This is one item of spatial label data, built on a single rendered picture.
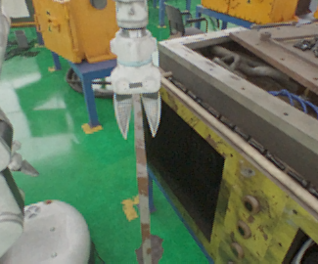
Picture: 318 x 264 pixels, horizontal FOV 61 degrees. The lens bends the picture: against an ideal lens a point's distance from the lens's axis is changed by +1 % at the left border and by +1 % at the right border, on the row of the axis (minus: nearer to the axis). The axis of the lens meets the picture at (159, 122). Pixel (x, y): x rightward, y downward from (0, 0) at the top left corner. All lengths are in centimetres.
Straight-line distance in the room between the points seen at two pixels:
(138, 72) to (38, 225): 142
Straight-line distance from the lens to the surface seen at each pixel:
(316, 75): 93
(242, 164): 76
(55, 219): 180
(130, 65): 52
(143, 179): 68
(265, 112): 74
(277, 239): 79
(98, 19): 291
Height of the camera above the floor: 171
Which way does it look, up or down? 35 degrees down
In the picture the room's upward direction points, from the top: straight up
